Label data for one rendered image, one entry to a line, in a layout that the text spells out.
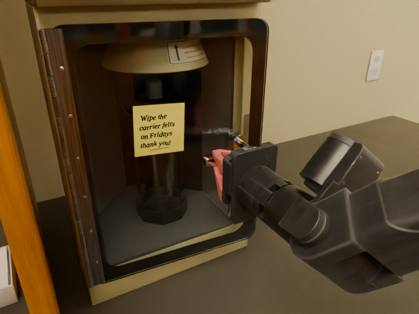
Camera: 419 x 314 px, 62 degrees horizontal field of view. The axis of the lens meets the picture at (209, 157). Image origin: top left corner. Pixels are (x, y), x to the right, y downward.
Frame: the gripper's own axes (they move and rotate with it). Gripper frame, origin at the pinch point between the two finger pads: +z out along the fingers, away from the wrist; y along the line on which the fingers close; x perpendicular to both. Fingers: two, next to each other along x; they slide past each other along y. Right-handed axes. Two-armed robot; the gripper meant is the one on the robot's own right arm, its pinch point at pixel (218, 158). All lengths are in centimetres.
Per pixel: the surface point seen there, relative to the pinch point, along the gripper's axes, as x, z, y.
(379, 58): -102, 49, -2
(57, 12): 18.0, 6.9, 20.4
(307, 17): -63, 50, 14
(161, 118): 6.8, 4.7, 6.0
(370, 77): -99, 49, -9
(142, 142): 9.9, 5.0, 2.9
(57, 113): 20.2, 5.4, 8.9
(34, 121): 22, 50, -6
